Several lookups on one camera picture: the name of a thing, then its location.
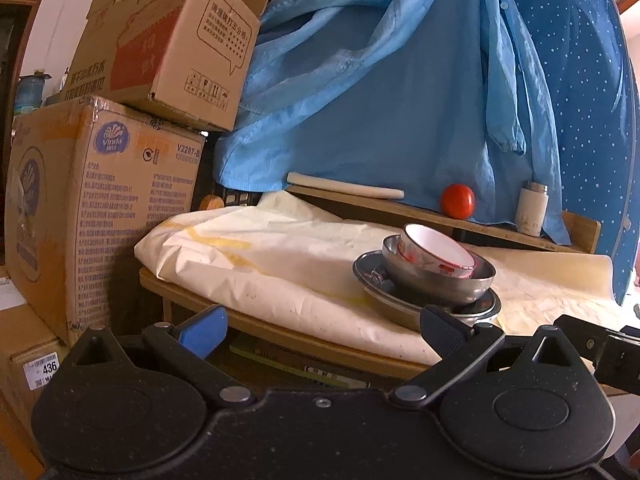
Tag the light blue shirt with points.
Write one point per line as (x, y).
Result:
(375, 110)

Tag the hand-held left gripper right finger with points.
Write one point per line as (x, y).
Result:
(442, 334)

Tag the wooden shelf board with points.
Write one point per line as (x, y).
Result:
(500, 232)

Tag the medium steel plate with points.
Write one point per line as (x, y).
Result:
(367, 267)

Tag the cream rolling pin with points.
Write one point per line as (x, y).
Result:
(345, 186)

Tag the white bowl with red rim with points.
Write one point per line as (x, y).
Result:
(432, 242)

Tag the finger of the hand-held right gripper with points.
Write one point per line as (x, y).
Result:
(580, 332)

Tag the labelled cardboard box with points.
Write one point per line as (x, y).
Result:
(25, 355)

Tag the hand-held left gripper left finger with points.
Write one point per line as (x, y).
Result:
(205, 331)

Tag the red tomato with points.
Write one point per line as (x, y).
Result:
(457, 201)

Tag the white thermos flask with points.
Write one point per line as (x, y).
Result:
(531, 209)

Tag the printed cardboard box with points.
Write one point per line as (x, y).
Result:
(125, 210)

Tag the white bowl with red label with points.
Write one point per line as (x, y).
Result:
(450, 271)

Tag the black crate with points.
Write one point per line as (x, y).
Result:
(235, 196)

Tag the blue water bottle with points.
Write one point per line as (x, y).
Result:
(30, 92)

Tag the cream table cover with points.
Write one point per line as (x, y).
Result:
(280, 260)

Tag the steel bowl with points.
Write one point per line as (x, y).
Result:
(440, 287)

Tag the open cardboard box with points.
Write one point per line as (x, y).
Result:
(165, 60)

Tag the blue dotted cloth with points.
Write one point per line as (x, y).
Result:
(590, 85)

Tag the large steel plate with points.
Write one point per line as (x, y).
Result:
(400, 307)

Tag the wooden table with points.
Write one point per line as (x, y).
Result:
(280, 332)

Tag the small orange object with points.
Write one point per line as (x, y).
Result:
(212, 202)

